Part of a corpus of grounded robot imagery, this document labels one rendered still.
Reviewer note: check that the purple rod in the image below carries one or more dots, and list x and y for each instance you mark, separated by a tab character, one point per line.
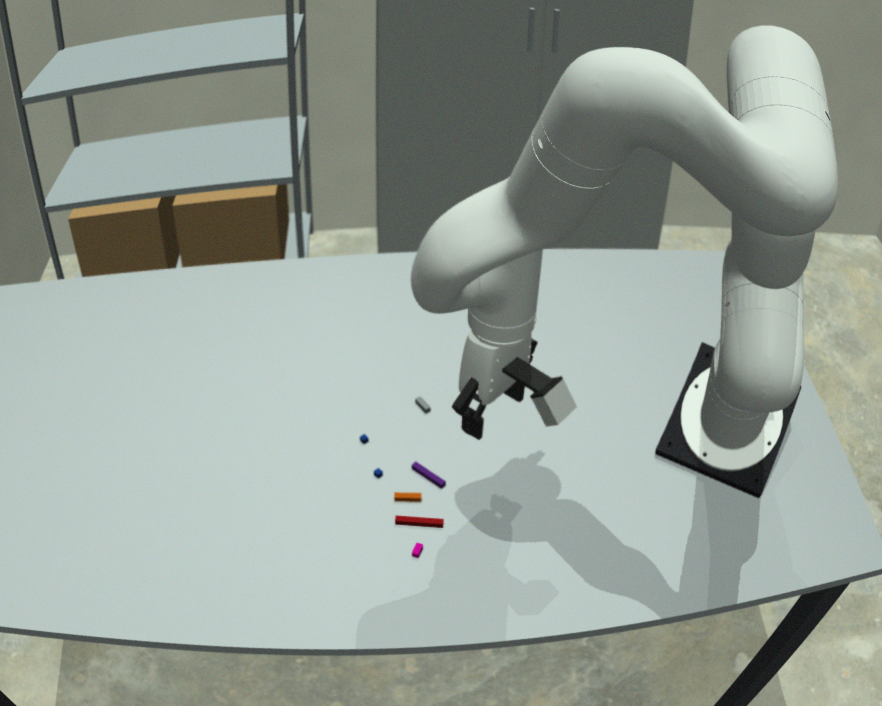
427	474

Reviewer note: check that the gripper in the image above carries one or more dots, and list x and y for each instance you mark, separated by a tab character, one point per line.
481	369

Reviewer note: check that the red rod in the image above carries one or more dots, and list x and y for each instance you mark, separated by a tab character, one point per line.
419	521

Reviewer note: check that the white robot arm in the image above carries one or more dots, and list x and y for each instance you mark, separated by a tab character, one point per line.
776	170

